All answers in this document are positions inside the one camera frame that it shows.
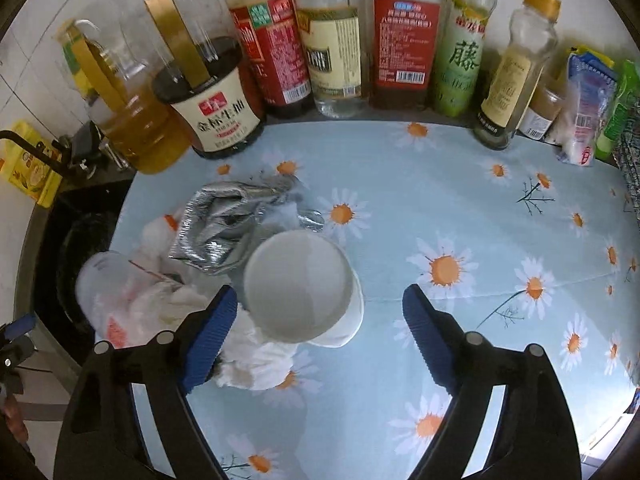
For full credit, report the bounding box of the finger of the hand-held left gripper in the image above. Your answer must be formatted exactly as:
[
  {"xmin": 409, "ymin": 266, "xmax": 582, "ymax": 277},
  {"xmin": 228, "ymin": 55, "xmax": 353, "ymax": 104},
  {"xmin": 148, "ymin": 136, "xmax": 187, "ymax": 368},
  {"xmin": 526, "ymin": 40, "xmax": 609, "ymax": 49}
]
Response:
[{"xmin": 0, "ymin": 312, "xmax": 38, "ymax": 397}]

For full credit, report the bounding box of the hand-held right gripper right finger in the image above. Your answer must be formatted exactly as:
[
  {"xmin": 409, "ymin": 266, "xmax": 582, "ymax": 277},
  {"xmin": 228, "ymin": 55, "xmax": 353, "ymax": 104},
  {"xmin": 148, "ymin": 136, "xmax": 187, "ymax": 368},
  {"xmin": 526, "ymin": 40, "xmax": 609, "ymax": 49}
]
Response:
[{"xmin": 401, "ymin": 284, "xmax": 586, "ymax": 480}]

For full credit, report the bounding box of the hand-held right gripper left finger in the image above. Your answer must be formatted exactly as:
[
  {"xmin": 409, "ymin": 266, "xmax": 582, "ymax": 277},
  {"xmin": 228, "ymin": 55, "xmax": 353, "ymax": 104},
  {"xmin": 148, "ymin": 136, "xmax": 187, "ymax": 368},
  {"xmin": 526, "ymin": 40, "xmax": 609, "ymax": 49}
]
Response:
[{"xmin": 54, "ymin": 285, "xmax": 238, "ymax": 480}]

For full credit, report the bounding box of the white tissue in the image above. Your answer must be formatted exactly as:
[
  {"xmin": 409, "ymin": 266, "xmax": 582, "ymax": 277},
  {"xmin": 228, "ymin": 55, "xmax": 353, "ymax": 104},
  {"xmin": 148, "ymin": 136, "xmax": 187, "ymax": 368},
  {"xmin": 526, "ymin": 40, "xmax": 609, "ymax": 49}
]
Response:
[
  {"xmin": 127, "ymin": 215, "xmax": 213, "ymax": 343},
  {"xmin": 215, "ymin": 305, "xmax": 302, "ymax": 391}
]

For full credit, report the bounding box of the white paper cup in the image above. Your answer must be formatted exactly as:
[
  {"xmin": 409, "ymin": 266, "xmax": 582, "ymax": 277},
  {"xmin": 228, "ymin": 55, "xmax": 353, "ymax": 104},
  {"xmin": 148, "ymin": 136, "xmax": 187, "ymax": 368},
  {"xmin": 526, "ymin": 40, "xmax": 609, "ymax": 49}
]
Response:
[{"xmin": 243, "ymin": 232, "xmax": 365, "ymax": 348}]

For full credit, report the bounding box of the silver foil wrapper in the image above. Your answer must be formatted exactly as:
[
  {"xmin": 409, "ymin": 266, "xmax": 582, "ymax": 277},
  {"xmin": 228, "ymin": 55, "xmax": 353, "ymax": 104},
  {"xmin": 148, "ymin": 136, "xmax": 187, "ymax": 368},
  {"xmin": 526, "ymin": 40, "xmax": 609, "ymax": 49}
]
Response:
[{"xmin": 167, "ymin": 175, "xmax": 326, "ymax": 276}]

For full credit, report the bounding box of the daisy print tablecloth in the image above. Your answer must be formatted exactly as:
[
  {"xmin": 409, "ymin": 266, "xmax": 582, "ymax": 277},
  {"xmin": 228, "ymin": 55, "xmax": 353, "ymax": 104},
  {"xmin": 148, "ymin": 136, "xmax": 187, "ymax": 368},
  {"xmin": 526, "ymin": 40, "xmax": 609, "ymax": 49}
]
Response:
[{"xmin": 92, "ymin": 110, "xmax": 640, "ymax": 480}]

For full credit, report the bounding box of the black kitchen sink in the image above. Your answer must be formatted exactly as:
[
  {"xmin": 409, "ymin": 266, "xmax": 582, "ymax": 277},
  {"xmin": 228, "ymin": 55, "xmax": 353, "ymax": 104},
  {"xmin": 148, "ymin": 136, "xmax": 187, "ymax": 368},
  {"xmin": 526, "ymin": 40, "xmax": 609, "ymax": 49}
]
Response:
[{"xmin": 30, "ymin": 175, "xmax": 138, "ymax": 367}]

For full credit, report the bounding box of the yellow dish soap bottle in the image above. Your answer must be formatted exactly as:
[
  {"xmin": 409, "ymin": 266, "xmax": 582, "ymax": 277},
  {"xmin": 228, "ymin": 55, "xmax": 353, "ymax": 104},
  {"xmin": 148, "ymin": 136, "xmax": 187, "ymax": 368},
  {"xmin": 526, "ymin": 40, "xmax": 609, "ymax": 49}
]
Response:
[{"xmin": 0, "ymin": 119, "xmax": 63, "ymax": 208}]

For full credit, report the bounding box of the black faucet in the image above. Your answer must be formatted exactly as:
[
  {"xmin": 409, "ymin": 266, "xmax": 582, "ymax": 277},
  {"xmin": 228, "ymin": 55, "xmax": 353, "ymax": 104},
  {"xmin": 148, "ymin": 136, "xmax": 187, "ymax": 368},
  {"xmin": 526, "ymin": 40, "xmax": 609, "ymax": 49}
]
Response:
[{"xmin": 0, "ymin": 130, "xmax": 68, "ymax": 183}]

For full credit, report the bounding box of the grey dish cloth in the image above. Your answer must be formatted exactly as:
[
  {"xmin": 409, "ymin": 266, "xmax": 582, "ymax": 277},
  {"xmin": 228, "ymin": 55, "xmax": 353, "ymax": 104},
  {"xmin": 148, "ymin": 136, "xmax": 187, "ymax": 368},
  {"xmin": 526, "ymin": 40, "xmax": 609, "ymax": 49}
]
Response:
[{"xmin": 60, "ymin": 122, "xmax": 132, "ymax": 182}]

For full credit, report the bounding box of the small seasoning jar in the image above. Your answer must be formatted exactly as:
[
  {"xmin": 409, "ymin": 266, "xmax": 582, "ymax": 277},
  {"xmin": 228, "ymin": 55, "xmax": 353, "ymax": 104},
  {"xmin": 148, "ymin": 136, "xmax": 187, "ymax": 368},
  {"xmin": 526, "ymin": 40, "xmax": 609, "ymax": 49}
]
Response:
[{"xmin": 517, "ymin": 75, "xmax": 568, "ymax": 141}]

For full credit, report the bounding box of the dark patterned mat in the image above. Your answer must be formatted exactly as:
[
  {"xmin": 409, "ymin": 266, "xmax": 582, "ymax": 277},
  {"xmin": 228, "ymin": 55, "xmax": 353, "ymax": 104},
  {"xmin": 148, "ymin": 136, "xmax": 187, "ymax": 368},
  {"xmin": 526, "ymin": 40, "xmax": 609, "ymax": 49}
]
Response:
[{"xmin": 612, "ymin": 130, "xmax": 640, "ymax": 211}]

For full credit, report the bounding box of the small bottle yellow cap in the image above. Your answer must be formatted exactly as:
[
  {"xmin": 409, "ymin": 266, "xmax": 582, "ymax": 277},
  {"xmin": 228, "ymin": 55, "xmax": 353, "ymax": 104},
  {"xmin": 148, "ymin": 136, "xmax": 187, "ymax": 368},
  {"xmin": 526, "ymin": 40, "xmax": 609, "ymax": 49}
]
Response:
[{"xmin": 472, "ymin": 0, "xmax": 561, "ymax": 151}]

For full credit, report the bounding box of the blue white packet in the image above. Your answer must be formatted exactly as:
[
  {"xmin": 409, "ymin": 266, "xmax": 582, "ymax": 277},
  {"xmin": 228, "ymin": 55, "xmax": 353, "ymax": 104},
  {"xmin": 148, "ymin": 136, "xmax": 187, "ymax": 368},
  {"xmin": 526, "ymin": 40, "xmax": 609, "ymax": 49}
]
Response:
[{"xmin": 552, "ymin": 52, "xmax": 618, "ymax": 167}]

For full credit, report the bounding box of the green label bottle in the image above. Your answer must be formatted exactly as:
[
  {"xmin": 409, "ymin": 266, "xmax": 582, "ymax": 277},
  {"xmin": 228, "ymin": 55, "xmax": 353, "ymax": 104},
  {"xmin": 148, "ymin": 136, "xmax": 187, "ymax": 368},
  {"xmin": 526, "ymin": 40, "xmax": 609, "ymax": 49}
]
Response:
[{"xmin": 432, "ymin": 0, "xmax": 501, "ymax": 118}]

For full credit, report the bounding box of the clear bottle cream label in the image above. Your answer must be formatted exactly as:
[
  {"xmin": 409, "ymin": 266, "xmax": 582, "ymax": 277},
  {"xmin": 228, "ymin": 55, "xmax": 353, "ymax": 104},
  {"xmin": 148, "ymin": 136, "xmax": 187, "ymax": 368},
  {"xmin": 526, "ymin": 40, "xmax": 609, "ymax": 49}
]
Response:
[{"xmin": 292, "ymin": 0, "xmax": 368, "ymax": 120}]

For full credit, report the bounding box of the brown bottle red label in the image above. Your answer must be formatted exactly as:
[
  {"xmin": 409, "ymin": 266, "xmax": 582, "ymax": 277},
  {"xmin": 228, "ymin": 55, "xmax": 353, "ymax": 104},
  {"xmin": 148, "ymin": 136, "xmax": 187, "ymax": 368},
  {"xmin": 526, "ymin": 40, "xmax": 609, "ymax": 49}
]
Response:
[{"xmin": 362, "ymin": 0, "xmax": 448, "ymax": 111}]

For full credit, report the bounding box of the green packet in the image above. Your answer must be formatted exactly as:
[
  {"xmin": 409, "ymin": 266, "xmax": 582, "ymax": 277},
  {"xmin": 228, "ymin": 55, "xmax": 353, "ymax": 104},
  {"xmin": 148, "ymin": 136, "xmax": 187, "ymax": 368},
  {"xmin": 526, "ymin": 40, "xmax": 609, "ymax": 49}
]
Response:
[{"xmin": 595, "ymin": 60, "xmax": 640, "ymax": 158}]

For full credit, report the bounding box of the dark bottle red label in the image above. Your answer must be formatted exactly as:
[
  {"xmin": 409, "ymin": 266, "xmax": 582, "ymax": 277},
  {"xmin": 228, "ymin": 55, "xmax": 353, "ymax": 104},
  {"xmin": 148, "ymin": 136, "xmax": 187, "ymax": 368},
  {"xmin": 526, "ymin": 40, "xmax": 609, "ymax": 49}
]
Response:
[{"xmin": 223, "ymin": 0, "xmax": 313, "ymax": 120}]

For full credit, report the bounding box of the yellow packet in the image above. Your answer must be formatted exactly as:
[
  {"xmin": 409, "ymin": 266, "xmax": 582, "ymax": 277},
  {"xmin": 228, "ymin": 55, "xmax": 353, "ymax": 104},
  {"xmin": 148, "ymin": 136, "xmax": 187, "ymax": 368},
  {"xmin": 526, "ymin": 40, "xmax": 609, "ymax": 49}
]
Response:
[{"xmin": 565, "ymin": 45, "xmax": 617, "ymax": 70}]

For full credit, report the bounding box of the soy sauce jug gold handle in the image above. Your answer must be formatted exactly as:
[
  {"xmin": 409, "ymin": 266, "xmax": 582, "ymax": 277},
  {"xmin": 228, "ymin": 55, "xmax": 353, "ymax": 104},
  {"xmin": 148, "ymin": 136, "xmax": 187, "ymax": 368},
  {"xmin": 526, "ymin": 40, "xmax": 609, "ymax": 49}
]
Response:
[{"xmin": 122, "ymin": 0, "xmax": 267, "ymax": 161}]

